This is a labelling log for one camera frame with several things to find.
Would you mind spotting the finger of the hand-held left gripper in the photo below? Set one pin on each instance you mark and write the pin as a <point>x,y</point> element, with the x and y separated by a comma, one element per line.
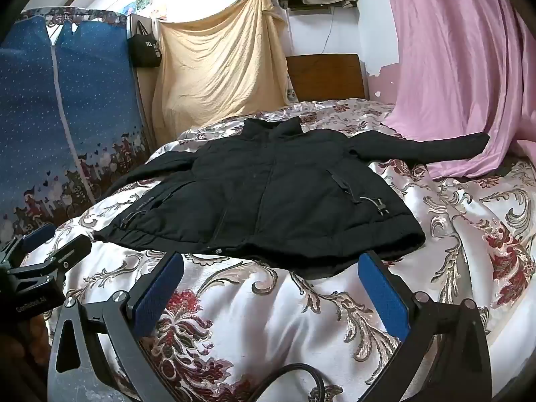
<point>63,253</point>
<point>37,236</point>

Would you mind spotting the beige hanging cloth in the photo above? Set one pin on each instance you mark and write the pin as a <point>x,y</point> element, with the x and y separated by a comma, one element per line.
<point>217,63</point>

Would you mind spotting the black tote bag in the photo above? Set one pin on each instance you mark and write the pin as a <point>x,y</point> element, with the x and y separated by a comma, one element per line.
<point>144,50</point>

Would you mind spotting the wall poster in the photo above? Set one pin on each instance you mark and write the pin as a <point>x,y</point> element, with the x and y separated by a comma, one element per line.
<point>144,2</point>

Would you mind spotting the pink curtain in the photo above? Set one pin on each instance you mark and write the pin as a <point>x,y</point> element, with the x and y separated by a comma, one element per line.
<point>452,58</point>

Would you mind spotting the person's left forearm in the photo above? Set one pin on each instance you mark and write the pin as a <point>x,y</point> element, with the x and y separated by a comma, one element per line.
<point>23,339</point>

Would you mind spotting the floral satin bed cover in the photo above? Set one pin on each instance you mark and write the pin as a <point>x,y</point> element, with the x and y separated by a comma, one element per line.
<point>251,322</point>

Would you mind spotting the blue printed fabric wardrobe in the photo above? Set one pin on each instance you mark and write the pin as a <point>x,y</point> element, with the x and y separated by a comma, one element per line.
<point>63,113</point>

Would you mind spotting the wooden headboard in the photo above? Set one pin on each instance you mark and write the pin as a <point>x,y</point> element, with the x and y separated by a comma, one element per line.
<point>326,77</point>

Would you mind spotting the black padded jacket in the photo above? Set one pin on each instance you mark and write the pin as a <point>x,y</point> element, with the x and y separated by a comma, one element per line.
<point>268,192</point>

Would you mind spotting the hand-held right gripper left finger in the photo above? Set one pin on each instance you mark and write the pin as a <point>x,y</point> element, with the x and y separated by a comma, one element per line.
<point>161,293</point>

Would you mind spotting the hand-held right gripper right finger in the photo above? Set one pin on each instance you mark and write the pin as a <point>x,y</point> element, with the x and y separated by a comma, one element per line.
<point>383,297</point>

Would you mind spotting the white air conditioner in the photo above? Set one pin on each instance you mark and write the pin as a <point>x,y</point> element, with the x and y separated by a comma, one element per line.
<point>318,8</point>

